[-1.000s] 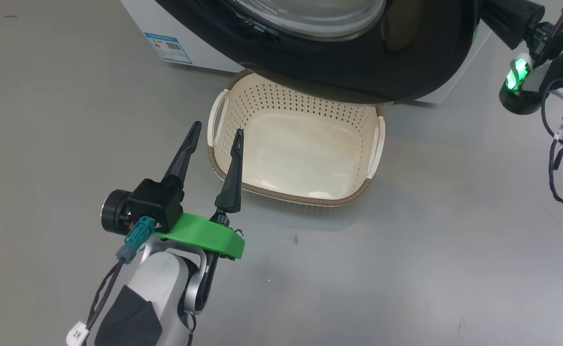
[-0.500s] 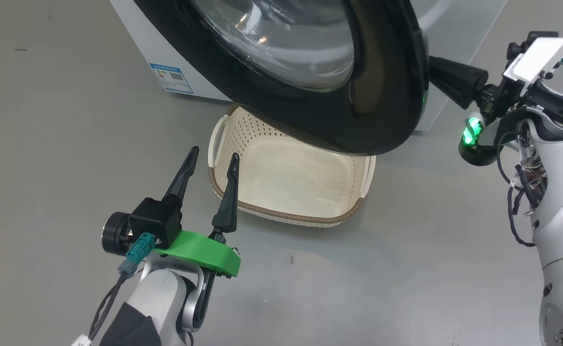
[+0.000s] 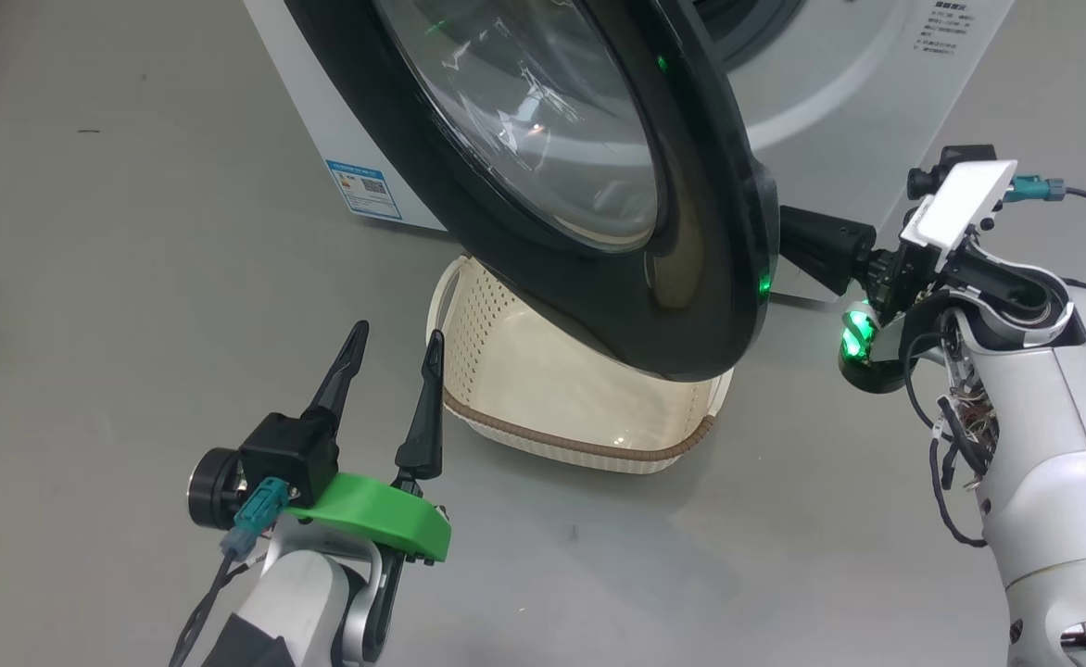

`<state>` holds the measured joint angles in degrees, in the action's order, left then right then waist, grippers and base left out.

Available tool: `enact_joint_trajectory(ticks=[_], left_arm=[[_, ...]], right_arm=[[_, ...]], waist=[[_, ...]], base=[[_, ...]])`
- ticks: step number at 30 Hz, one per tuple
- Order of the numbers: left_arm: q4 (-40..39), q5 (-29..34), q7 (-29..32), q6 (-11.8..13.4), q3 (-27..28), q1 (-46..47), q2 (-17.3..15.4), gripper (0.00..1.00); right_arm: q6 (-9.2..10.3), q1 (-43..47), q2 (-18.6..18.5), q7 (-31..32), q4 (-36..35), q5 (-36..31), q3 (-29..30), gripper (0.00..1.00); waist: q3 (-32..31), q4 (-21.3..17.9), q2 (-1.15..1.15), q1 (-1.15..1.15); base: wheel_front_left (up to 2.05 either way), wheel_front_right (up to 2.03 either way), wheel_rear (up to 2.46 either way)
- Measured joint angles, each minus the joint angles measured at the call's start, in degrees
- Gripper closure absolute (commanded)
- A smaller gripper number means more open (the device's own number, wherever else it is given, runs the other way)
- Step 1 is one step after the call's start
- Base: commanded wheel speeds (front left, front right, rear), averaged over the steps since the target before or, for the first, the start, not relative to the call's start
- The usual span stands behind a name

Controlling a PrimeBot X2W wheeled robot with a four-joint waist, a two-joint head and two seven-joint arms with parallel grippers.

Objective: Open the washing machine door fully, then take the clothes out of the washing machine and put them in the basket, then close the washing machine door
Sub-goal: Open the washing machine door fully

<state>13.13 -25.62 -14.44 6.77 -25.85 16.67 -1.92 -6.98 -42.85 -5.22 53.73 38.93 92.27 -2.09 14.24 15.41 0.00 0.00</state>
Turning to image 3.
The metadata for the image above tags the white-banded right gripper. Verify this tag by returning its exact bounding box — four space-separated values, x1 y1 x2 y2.
779 159 1019 396

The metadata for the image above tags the right camera cable, teal plug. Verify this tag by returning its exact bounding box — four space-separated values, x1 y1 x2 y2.
1002 174 1086 233

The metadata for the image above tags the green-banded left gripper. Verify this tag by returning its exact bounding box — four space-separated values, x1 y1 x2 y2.
284 320 453 564

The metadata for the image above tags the black round glass washer door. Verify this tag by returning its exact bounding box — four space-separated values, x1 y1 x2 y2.
282 0 782 383

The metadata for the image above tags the blue white energy label sticker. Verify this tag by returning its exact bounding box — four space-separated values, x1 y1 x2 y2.
325 159 403 221

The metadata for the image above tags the left camera cable, teal plug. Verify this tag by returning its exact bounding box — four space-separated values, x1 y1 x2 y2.
169 475 286 667

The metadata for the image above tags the black right arm wire loop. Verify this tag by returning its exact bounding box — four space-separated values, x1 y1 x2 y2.
903 332 1003 549

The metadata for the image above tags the camera cable, teal plug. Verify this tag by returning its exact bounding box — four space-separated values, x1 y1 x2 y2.
169 475 286 667
1002 174 1086 233

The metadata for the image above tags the white front-load washing machine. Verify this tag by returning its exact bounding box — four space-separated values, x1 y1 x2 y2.
245 0 1017 307

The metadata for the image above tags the cream perforated laundry basket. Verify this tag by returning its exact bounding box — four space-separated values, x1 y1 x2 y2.
425 255 737 475

